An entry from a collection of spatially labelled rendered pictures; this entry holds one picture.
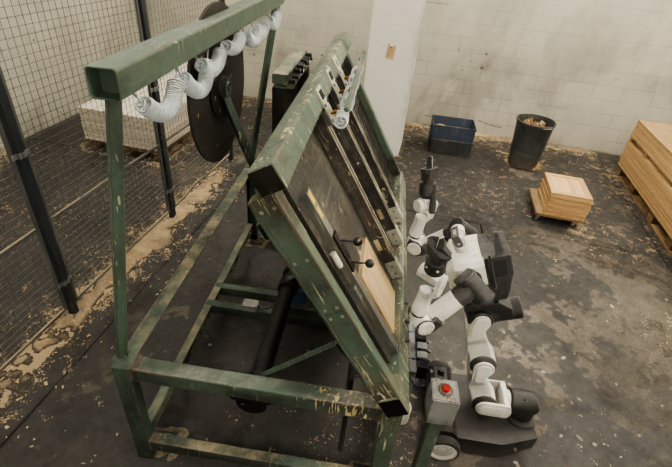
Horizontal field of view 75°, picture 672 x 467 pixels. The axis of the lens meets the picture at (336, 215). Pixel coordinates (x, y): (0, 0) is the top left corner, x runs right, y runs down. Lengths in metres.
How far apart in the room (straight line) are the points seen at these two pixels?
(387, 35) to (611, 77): 3.41
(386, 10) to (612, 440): 4.64
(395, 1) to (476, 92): 2.29
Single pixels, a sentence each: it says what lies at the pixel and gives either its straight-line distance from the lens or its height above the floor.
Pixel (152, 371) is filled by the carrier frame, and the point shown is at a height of 0.79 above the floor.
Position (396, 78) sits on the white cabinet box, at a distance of 5.83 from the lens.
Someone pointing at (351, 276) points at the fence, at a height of 1.34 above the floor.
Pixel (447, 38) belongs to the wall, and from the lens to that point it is 7.12.
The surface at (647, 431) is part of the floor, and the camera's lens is 3.79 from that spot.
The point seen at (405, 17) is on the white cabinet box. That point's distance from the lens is 5.68.
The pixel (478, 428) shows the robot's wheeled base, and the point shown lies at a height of 0.17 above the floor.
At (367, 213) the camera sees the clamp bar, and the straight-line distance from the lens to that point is 2.36.
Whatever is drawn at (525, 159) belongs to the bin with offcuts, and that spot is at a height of 0.16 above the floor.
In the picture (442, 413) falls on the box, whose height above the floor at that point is 0.85.
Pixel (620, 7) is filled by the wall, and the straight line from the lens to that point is 7.38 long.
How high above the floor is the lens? 2.59
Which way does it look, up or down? 33 degrees down
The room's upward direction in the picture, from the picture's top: 5 degrees clockwise
